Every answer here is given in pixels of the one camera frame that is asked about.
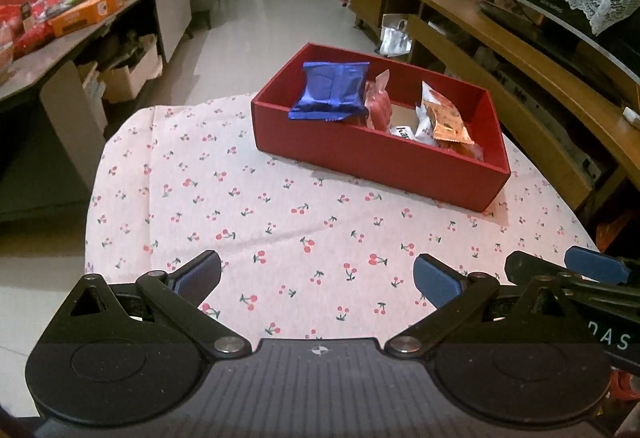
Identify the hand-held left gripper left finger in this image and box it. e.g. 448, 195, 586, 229
65, 249, 252, 360

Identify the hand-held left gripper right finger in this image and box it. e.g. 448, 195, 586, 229
386, 254, 586, 359

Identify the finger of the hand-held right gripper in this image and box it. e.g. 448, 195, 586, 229
565, 247, 640, 289
505, 250, 640, 313

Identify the red cardboard box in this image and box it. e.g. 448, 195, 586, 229
250, 42, 512, 213

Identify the green white seaweed packet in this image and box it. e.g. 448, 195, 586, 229
387, 123, 418, 143

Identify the white packet with orange strips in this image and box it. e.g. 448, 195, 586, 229
414, 105, 441, 146

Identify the orange snack packet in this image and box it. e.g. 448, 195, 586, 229
421, 82, 476, 146

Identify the clear red sausage packet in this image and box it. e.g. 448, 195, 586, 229
363, 70, 396, 133

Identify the blue foil snack packet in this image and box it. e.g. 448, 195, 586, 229
288, 61, 371, 123

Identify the orange plastic bag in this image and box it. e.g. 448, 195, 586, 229
597, 210, 638, 251

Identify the cherry print tablecloth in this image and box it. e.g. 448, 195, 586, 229
84, 92, 601, 354

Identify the wooden TV cabinet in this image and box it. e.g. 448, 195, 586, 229
352, 0, 640, 219

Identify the cardboard storage box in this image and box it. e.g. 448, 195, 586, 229
97, 35, 163, 104

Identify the silver foil bag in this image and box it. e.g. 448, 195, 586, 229
379, 12, 413, 58

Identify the grey side table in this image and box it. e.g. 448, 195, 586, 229
0, 0, 193, 219

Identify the orange flat box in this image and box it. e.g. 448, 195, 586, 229
50, 0, 126, 38

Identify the red plastic bag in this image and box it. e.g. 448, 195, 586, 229
0, 0, 63, 61

